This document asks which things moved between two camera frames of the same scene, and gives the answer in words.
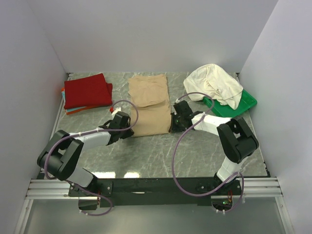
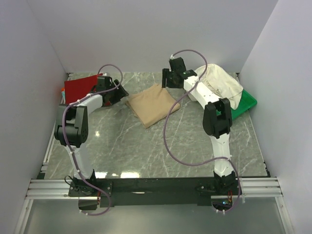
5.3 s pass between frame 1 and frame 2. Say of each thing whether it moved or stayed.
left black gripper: moved
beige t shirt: moved
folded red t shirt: stayed
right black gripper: moved
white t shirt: stayed
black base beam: stayed
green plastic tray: stayed
